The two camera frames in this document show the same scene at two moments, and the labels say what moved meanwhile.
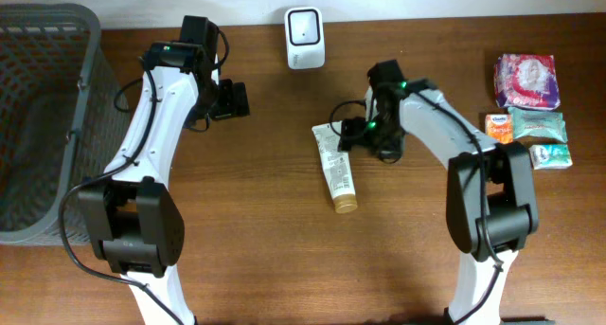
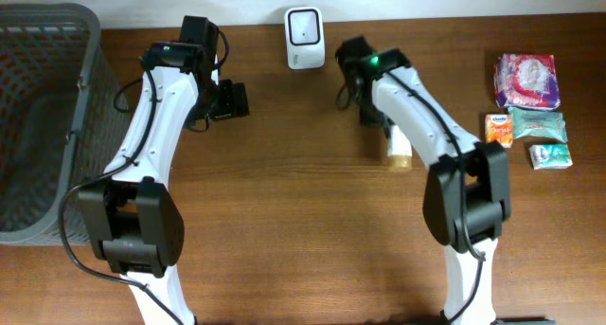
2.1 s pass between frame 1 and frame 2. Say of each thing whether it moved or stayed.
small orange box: stayed
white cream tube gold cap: moved
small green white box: stayed
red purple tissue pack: stayed
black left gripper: stayed
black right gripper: moved
